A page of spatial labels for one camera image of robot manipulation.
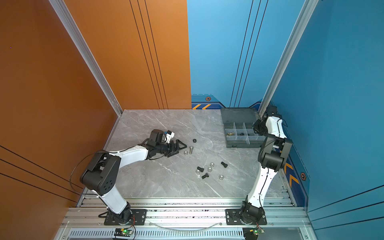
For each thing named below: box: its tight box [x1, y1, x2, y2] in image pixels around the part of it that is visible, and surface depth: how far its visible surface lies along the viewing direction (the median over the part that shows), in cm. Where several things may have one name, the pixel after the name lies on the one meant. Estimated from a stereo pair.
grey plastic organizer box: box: [220, 107, 266, 149], surface depth 107 cm
